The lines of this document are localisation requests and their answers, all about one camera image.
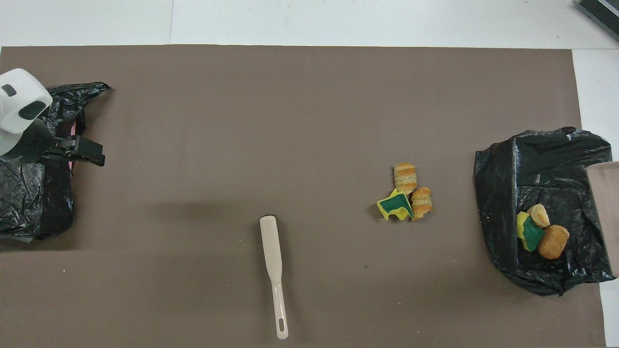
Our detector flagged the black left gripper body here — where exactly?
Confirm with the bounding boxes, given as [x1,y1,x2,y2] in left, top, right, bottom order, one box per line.
[5,120,74,163]

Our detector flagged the beige hand brush black bristles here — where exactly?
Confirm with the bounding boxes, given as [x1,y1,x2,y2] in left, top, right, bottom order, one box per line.
[259,215,289,340]

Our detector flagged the curled green yellow sponge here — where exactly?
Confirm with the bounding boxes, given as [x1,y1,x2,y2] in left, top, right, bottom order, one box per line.
[377,188,414,222]

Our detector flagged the striped orange pastry roll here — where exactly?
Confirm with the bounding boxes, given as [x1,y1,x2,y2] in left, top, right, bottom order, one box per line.
[393,162,418,195]
[410,187,434,221]

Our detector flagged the small yellow green sponge piece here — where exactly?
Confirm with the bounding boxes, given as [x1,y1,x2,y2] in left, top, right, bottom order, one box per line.
[516,211,545,252]

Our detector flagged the striped croissant piece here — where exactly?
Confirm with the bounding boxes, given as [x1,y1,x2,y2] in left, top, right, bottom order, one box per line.
[527,203,550,228]

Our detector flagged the brown bread roll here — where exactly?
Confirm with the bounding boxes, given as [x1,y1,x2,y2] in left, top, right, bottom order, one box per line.
[537,225,570,260]

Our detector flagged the beige plastic dustpan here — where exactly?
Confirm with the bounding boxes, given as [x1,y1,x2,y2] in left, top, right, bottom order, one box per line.
[586,161,619,278]

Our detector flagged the pink plastic bin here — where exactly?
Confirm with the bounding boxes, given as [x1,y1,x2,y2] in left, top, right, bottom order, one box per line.
[69,121,78,171]

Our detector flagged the black plastic trash bag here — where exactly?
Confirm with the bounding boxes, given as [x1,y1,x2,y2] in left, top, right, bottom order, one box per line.
[0,82,111,242]
[473,127,617,296]

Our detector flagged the brown table mat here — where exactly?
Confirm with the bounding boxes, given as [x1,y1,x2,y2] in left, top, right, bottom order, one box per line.
[0,45,606,348]

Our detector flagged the dark grey ribbed object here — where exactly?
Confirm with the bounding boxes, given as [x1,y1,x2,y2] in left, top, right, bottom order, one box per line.
[576,0,619,42]

